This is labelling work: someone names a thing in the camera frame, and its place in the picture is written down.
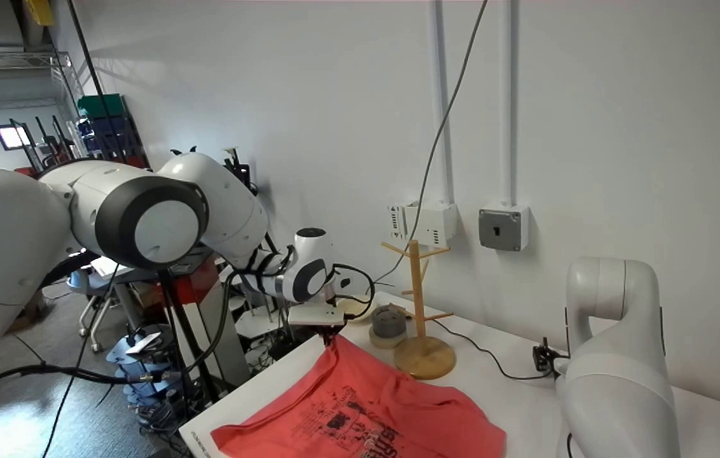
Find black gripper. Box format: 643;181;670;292
258;331;320;360

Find coral red sweatshirt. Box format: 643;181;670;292
208;334;508;458

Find red box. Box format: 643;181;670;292
150;257;222;307

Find wooden mug tree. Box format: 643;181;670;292
380;238;461;381

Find white socket with black print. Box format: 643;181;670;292
388;201;422;245

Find wheeled stool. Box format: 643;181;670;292
64;260;126;355

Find grey junction box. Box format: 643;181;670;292
475;204;534;253

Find blue storage crates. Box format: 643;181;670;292
76;114;150;171

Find green storage crate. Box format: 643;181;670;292
76;91;131;121

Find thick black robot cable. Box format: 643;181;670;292
329;261;380;322

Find grey duct tape roll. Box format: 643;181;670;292
370;303;412;339

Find plain white wall box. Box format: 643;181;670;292
412;201;461;253

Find thin black table cable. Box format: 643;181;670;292
432;316;548;381

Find black tool head with cable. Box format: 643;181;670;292
533;335;568;381

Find long grey wall cable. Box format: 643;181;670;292
370;0;493;289

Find white wall conduit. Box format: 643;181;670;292
501;0;525;210
430;0;461;206

